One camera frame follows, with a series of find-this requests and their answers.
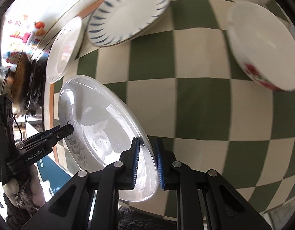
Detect white bowl red flowers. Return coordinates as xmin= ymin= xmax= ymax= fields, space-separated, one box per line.
xmin=227 ymin=2 xmax=295 ymax=91

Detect black stove top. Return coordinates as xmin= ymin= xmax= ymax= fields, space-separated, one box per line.
xmin=24 ymin=53 xmax=49 ymax=115

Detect steel cooking pot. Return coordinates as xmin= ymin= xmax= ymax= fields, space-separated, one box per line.
xmin=1 ymin=68 xmax=15 ymax=96

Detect left hand on gripper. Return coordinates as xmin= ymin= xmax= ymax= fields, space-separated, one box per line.
xmin=3 ymin=165 xmax=46 ymax=214

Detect white plate grey flowers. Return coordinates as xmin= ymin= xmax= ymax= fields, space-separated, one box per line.
xmin=58 ymin=75 xmax=158 ymax=202

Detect green white checkered mat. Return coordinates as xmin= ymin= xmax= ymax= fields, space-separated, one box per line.
xmin=50 ymin=0 xmax=295 ymax=222

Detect black frying pan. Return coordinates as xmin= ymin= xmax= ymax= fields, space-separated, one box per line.
xmin=11 ymin=53 xmax=31 ymax=104

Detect white plate blue stripes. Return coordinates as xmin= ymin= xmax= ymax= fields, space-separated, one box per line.
xmin=87 ymin=0 xmax=171 ymax=47

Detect colourful condiment items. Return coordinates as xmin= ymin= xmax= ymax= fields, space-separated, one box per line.
xmin=1 ymin=14 xmax=47 ymax=66

